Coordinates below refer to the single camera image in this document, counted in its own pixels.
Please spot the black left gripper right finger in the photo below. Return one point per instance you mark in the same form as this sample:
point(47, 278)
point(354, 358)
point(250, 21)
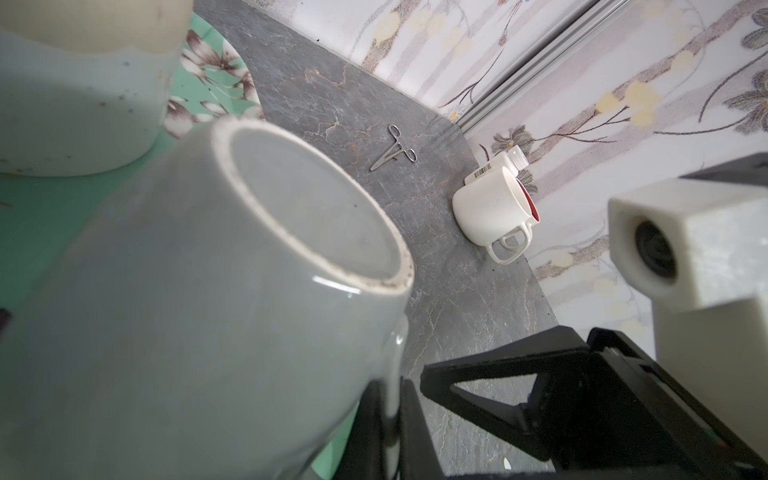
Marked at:
point(417, 459)

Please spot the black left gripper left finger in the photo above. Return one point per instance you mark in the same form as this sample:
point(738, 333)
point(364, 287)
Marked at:
point(372, 448)

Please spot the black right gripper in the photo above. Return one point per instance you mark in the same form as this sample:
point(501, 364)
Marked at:
point(589, 404)

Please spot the white cream mug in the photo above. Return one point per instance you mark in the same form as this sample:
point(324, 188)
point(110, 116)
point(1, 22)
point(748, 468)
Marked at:
point(492, 213)

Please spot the grey mug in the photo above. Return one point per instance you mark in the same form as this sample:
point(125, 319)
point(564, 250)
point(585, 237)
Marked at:
point(218, 317)

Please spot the green plastic tray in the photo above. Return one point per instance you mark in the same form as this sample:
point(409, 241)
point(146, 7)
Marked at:
point(40, 215)

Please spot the white mug with red inside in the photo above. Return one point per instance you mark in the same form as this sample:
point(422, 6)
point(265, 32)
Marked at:
point(531, 205)

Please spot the beige mug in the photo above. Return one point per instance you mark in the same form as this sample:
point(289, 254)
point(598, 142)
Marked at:
point(85, 84)

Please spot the white plastic bottle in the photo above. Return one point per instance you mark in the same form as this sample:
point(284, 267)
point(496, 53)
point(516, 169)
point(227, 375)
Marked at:
point(513, 160)

